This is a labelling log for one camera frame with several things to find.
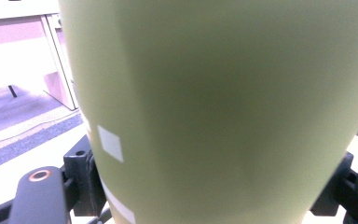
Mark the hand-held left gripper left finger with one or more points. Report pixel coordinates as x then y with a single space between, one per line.
84 174

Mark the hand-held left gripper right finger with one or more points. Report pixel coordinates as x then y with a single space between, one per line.
332 193

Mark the green bottle with white cap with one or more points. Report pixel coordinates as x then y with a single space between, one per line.
214 109

